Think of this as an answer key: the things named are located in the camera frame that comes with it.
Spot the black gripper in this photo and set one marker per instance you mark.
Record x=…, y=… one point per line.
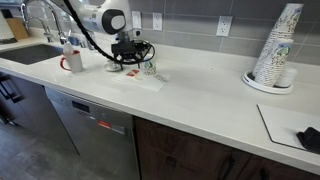
x=128, y=48

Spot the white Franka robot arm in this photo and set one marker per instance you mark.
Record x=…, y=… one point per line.
x=96, y=16

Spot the small white espresso cup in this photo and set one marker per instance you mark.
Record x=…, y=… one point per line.
x=111, y=64

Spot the patterned paper coffee cup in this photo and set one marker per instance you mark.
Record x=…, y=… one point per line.
x=150, y=67

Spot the short patterned paper cup stack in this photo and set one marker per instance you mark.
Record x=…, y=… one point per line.
x=275, y=65

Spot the tall patterned paper cup stack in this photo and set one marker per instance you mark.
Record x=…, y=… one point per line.
x=280, y=30

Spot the white cup lid stack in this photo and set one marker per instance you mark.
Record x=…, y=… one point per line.
x=286, y=77

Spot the red sachet packet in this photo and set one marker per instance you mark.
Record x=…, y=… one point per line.
x=132, y=73

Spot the white paper napkin mat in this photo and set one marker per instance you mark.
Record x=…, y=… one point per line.
x=146, y=82

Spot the small patterned sugar sachet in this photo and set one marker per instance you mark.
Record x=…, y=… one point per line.
x=161, y=78

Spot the clear plastic water bottle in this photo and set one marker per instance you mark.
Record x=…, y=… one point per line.
x=90, y=45

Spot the blue sponge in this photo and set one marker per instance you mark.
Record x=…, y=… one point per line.
x=74, y=40

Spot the white rounded scrubber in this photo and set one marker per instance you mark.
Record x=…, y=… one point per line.
x=68, y=48

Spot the stainless steel dishwasher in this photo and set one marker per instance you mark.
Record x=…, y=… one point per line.
x=96, y=133

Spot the tall chrome kitchen faucet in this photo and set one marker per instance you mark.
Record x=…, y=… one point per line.
x=56, y=23

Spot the small chrome faucet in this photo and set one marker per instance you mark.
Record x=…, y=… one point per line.
x=46, y=31

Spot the dark undermount sink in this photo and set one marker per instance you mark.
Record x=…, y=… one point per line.
x=30, y=53

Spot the brown wooden cabinet door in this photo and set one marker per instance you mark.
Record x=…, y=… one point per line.
x=180, y=153
x=283, y=171

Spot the dark grey lower cabinet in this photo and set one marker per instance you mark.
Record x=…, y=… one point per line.
x=30, y=113

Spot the wooden cutting board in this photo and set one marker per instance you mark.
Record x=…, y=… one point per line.
x=16, y=28

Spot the white round tray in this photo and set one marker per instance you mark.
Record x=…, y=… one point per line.
x=263, y=87

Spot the white rectangular board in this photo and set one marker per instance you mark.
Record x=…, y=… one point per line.
x=283, y=125

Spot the black cloth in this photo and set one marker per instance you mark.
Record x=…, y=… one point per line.
x=310, y=139

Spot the white light switch plate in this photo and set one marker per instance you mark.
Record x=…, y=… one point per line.
x=137, y=20

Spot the white wall power outlet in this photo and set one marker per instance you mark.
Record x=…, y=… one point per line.
x=224, y=26
x=157, y=21

